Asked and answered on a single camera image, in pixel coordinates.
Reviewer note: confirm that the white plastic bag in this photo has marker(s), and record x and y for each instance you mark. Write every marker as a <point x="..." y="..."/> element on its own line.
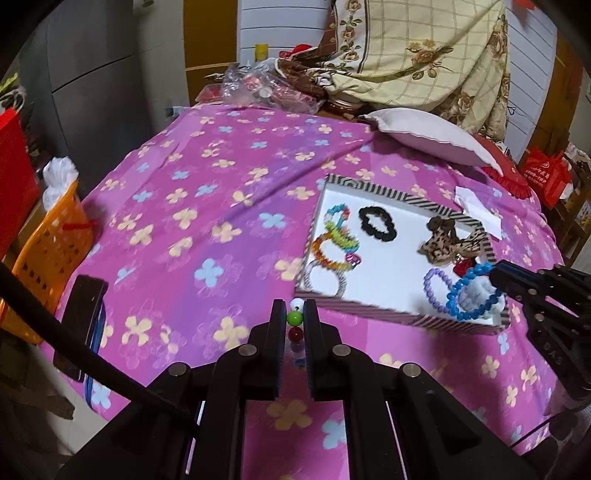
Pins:
<point x="60" y="177"/>

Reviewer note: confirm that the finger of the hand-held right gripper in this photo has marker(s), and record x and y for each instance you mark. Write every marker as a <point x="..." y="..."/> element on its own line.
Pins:
<point x="515" y="277"/>

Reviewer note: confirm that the red satin bow hair clip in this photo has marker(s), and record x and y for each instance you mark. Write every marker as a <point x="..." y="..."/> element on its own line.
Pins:
<point x="462" y="267"/>

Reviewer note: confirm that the grey cabinet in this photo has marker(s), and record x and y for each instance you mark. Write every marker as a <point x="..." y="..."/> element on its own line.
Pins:
<point x="92" y="69"/>

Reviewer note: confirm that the pink floral blanket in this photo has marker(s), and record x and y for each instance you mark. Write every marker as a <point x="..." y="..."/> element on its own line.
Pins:
<point x="207" y="207"/>

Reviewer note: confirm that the clear plastic bags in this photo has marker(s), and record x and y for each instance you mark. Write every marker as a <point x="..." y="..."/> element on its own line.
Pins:
<point x="263" y="85"/>

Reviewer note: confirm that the striped cardboard box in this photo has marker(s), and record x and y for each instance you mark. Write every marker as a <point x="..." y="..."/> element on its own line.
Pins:
<point x="401" y="258"/>

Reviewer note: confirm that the spotted beige bow hair clip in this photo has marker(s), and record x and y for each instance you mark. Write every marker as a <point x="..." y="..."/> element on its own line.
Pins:
<point x="436" y="249"/>

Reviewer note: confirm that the black smartphone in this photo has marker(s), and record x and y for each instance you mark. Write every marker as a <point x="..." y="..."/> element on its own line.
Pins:
<point x="81" y="323"/>

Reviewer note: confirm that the grey fluffy scrunchie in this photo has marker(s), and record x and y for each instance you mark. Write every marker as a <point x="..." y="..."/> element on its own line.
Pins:
<point x="482" y="297"/>

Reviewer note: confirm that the tiger print bow hair clip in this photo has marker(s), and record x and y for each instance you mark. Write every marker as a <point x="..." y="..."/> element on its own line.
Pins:
<point x="473" y="243"/>

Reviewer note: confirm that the yellow cylinder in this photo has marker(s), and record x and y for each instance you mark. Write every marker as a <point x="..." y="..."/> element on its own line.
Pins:
<point x="262" y="51"/>

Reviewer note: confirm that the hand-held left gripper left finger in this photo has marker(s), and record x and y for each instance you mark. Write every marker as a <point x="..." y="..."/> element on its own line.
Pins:
<point x="277" y="332"/>

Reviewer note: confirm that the red shopping bag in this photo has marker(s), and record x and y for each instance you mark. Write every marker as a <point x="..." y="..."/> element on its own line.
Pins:
<point x="14" y="184"/>

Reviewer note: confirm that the red gift bag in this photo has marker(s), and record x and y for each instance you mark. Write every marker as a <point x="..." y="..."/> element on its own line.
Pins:
<point x="547" y="175"/>

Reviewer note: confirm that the white paper sheet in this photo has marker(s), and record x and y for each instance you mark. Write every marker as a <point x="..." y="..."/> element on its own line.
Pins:
<point x="480" y="212"/>

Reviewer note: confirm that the red cushion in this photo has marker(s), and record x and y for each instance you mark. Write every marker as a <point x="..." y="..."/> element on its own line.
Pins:
<point x="508" y="170"/>

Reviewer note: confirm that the white pillow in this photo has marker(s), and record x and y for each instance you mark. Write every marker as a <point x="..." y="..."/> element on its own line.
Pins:
<point x="429" y="134"/>

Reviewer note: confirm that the brown bow hair clip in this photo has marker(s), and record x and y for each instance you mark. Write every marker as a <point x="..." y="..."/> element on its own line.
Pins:
<point x="438" y="225"/>

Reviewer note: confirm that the orange plastic basket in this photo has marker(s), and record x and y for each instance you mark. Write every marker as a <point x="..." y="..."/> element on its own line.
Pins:
<point x="51" y="258"/>

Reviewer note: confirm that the cream floral quilt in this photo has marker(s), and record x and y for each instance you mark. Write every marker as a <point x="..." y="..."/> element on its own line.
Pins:
<point x="415" y="46"/>

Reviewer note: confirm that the black scrunchie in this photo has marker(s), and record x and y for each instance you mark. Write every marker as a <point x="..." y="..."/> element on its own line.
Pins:
<point x="367" y="226"/>

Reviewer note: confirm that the black rod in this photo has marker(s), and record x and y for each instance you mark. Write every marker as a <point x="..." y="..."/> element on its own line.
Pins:
<point x="69" y="339"/>

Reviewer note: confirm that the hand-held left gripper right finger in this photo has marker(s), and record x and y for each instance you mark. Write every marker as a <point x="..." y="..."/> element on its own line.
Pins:
<point x="310" y="332"/>

